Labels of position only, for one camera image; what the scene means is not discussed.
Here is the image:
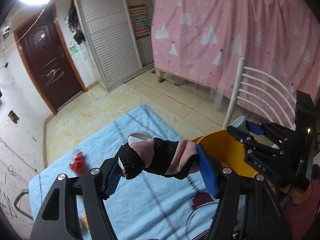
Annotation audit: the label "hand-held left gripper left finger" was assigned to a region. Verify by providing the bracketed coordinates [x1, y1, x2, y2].
[30, 156, 123, 240]

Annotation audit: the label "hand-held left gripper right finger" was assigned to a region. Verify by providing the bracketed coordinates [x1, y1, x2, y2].
[196, 145, 292, 240]

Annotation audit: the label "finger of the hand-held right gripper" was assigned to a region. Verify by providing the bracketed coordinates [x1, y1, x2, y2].
[227, 126, 288, 180]
[246, 121, 297, 148]

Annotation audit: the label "yellow bin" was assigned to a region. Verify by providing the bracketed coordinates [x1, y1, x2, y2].
[195, 129, 259, 180]

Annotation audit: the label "black pink sock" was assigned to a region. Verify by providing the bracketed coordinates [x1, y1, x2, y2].
[117, 131, 200, 180]

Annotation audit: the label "white cup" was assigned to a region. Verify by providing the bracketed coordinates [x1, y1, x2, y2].
[230, 116, 247, 131]

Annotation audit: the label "person's right forearm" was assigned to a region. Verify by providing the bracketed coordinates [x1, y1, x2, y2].
[282, 165, 320, 240]

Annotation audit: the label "person's right hand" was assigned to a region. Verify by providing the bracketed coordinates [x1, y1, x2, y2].
[291, 181, 313, 205]

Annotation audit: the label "blue bedsheet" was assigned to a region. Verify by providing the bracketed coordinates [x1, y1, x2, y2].
[29, 104, 250, 240]

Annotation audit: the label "red snack packet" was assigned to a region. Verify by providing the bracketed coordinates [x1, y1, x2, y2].
[69, 150, 87, 175]

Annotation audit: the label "pink tree-print curtain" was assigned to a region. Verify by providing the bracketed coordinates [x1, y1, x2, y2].
[151, 0, 320, 135]

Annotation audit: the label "brown door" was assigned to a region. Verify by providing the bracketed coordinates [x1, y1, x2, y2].
[14, 5, 88, 115]

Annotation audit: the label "white slatted wardrobe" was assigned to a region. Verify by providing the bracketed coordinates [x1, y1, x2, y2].
[72, 0, 155, 92]

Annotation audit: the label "colourful grid chart poster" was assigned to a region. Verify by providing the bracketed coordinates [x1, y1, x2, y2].
[128, 3, 152, 40]

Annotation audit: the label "black hanging bags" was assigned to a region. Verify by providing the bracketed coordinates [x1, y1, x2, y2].
[66, 0, 87, 44]

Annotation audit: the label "grey metal chair frame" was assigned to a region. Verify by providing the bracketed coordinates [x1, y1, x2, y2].
[14, 189, 34, 220]

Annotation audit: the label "wooden bed frame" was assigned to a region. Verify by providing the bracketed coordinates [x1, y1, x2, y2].
[155, 67, 220, 93]

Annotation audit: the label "small dark wall picture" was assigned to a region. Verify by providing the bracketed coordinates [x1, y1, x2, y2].
[7, 110, 20, 124]

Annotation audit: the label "string lights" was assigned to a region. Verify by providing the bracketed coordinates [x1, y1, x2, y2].
[0, 7, 45, 55]

